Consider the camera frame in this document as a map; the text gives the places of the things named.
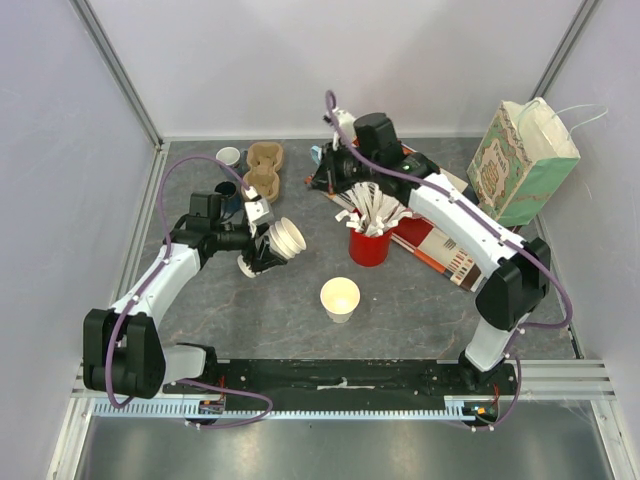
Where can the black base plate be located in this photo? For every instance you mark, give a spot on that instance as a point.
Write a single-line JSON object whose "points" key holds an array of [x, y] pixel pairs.
{"points": [[431, 377]]}

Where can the white grey ceramic mug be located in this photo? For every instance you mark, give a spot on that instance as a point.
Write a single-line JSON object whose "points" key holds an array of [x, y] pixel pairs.
{"points": [[229, 156]]}

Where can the white stir sticks bundle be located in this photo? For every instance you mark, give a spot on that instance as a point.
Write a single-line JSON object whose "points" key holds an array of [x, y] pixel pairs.
{"points": [[370, 212]]}

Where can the red cup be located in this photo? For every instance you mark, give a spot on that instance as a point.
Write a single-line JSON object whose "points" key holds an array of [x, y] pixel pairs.
{"points": [[369, 251]]}

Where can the single white paper cup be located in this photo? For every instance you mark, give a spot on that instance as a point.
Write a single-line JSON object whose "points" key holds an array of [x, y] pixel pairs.
{"points": [[340, 296]]}

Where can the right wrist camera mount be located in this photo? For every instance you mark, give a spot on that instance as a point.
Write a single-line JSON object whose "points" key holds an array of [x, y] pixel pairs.
{"points": [[346, 123]]}

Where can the light blue ceramic mug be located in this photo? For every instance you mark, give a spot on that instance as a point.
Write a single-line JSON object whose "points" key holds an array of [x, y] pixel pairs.
{"points": [[317, 153]]}

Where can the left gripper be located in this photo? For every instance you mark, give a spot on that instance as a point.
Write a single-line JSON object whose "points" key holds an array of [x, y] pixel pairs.
{"points": [[261, 260]]}

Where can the dark blue ceramic mug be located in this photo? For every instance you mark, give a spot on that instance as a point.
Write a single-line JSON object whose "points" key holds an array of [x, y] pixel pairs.
{"points": [[231, 198]]}

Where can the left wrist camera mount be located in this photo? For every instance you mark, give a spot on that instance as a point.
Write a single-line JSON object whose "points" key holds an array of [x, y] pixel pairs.
{"points": [[257, 212]]}

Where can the green paper gift bag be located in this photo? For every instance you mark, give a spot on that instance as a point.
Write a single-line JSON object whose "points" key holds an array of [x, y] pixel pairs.
{"points": [[525, 155]]}

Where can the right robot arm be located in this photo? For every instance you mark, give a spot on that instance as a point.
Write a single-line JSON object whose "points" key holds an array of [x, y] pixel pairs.
{"points": [[366, 149]]}

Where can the cardboard cup carrier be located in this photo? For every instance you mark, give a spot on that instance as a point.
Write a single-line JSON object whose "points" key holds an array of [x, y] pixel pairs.
{"points": [[264, 160]]}

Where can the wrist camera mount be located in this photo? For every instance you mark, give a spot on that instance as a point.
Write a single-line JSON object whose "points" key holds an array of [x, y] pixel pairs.
{"points": [[257, 212], [346, 123]]}

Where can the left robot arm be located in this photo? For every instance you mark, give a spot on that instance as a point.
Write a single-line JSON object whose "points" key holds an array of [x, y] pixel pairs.
{"points": [[122, 352]]}

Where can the colourful magazine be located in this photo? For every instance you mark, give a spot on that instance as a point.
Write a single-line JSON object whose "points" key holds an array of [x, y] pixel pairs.
{"points": [[430, 245]]}

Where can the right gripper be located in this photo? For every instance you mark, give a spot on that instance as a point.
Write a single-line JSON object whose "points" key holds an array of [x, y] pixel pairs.
{"points": [[324, 170]]}

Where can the aluminium frame rail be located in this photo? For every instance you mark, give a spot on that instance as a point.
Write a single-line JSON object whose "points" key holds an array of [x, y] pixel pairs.
{"points": [[104, 46]]}

